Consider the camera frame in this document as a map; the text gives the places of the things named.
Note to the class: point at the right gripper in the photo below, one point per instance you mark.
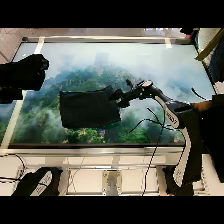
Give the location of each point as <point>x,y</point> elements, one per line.
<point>128,96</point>

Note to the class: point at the dark blue jeans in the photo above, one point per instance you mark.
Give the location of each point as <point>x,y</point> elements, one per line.
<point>88,108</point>

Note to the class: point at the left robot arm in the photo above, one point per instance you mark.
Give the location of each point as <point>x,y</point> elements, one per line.
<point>40,181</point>

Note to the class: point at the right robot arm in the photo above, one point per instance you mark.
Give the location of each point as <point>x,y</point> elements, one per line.
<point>190,146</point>

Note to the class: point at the silver frame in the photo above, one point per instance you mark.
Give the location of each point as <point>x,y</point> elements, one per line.
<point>112,182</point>

